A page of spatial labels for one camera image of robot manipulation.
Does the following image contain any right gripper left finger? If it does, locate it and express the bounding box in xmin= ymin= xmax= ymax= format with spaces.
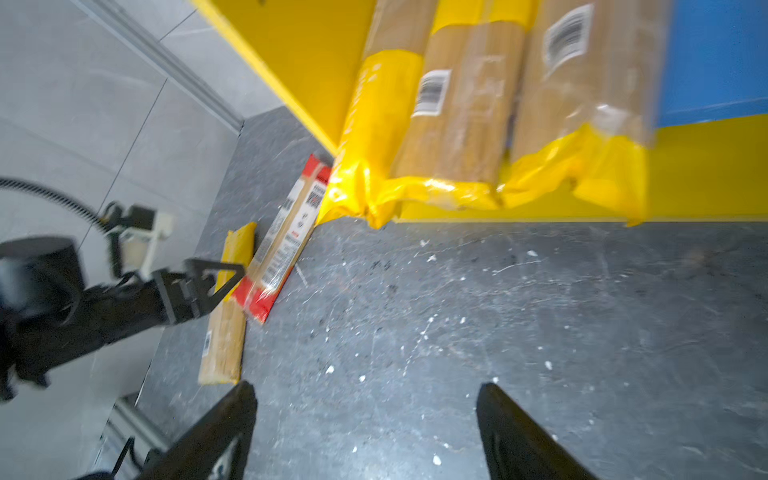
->
xmin=139 ymin=381 xmax=258 ymax=479

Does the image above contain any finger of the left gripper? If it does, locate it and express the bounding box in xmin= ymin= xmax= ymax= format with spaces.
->
xmin=183 ymin=258 xmax=245 ymax=315

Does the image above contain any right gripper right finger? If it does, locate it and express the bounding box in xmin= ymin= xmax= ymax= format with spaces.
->
xmin=476 ymin=383 xmax=595 ymax=480

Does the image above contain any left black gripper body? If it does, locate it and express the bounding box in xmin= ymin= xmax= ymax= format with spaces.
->
xmin=152 ymin=269 xmax=210 ymax=326

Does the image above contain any red white spaghetti bag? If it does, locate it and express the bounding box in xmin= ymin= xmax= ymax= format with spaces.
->
xmin=232 ymin=155 xmax=331 ymax=323

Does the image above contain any small tan pasta bag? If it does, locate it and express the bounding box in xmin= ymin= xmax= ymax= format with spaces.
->
xmin=198 ymin=222 xmax=257 ymax=385

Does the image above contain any yellow Pastatime spaghetti bag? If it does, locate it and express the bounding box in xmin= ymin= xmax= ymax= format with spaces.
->
xmin=317 ymin=1 xmax=438 ymax=229

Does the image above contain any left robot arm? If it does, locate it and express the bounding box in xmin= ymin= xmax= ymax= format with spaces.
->
xmin=1 ymin=177 xmax=245 ymax=402

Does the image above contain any yellow shelf unit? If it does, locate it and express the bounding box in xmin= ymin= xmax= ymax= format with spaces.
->
xmin=197 ymin=1 xmax=767 ymax=222

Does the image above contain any aluminium mounting rail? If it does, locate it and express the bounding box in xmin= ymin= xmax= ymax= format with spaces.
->
xmin=89 ymin=397 xmax=171 ymax=479

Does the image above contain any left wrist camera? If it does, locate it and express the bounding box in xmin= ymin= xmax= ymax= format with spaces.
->
xmin=101 ymin=202 xmax=174 ymax=279

